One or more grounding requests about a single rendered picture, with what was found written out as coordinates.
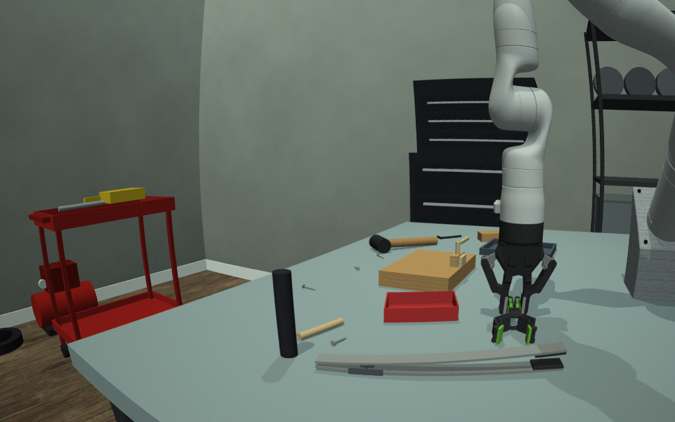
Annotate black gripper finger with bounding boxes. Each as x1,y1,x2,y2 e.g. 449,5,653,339
481,253,516,315
520,254,557,314

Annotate black cylinder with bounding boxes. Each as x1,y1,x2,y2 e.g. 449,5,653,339
272,269,298,358

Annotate black mallet with wooden handle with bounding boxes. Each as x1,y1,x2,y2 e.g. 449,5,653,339
369,234,438,253

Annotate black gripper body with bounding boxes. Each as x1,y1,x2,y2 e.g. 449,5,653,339
495,220,544,277

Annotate red open tray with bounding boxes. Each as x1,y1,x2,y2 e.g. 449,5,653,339
384,291,459,323

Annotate light brown wooden board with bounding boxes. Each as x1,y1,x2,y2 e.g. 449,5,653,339
379,250,476,292

